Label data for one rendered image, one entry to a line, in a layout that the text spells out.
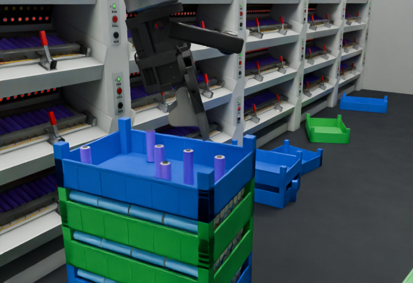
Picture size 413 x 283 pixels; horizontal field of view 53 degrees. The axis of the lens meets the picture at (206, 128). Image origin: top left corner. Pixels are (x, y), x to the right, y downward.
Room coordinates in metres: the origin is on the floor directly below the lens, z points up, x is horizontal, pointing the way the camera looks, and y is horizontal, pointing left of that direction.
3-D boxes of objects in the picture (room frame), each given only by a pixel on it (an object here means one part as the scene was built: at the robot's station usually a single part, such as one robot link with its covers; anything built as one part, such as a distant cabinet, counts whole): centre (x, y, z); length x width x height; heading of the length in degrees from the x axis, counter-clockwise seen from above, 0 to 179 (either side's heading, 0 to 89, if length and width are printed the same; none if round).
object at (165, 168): (0.62, 0.07, 0.44); 0.02 x 0.02 x 0.06
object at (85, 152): (0.70, 0.21, 0.44); 0.02 x 0.02 x 0.06
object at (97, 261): (0.70, 0.09, 0.28); 0.30 x 0.20 x 0.08; 64
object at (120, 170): (0.70, 0.09, 0.44); 0.30 x 0.20 x 0.08; 64
